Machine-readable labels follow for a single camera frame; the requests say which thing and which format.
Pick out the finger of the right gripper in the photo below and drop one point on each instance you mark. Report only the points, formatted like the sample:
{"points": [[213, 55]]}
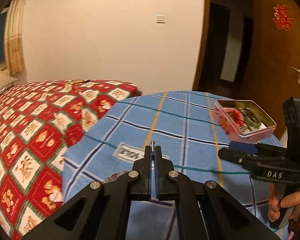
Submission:
{"points": [[243, 147], [235, 156]]}

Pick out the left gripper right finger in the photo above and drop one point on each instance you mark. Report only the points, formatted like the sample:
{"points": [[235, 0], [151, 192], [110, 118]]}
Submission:
{"points": [[165, 188]]}

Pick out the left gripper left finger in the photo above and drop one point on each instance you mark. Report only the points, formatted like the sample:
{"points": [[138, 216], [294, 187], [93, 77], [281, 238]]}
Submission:
{"points": [[141, 188]]}

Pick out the pink metal tin box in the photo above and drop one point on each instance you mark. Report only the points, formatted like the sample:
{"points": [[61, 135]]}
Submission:
{"points": [[229, 115]]}

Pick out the green jade bangle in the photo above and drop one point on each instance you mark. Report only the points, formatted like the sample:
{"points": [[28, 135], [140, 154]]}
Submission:
{"points": [[250, 119]]}

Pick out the person's right hand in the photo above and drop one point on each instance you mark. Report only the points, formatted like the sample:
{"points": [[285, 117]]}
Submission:
{"points": [[275, 205]]}

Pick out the blue plaid tablecloth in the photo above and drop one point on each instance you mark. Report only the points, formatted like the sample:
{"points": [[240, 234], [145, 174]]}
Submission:
{"points": [[181, 123]]}

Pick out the brown wooden door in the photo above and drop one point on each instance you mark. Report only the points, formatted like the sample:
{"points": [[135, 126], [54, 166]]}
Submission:
{"points": [[269, 79]]}

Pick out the red patterned bed quilt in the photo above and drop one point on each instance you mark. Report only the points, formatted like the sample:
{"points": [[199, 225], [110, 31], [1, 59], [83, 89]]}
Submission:
{"points": [[39, 121]]}

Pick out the red double happiness sticker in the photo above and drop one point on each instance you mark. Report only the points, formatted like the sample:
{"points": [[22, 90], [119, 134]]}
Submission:
{"points": [[282, 18]]}

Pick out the checked pillow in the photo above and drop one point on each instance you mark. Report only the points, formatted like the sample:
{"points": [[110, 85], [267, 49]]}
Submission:
{"points": [[7, 83]]}

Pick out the beige window curtain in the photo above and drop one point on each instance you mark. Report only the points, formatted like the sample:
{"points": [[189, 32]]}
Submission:
{"points": [[13, 49]]}

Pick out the white wall light switch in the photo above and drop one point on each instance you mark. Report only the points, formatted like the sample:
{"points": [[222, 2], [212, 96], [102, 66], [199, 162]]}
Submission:
{"points": [[160, 19]]}

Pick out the brown door frame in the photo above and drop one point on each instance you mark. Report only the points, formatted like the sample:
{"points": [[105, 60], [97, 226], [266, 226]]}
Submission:
{"points": [[205, 28]]}

